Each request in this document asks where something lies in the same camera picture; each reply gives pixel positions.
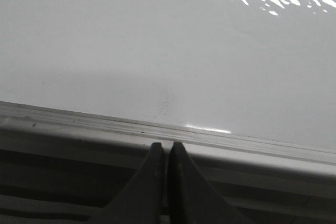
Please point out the white whiteboard with aluminium frame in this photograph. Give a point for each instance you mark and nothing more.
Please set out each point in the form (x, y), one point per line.
(248, 81)

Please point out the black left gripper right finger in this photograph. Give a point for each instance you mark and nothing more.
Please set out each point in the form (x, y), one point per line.
(191, 198)

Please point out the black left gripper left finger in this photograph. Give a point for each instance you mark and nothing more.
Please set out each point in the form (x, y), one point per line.
(140, 200)

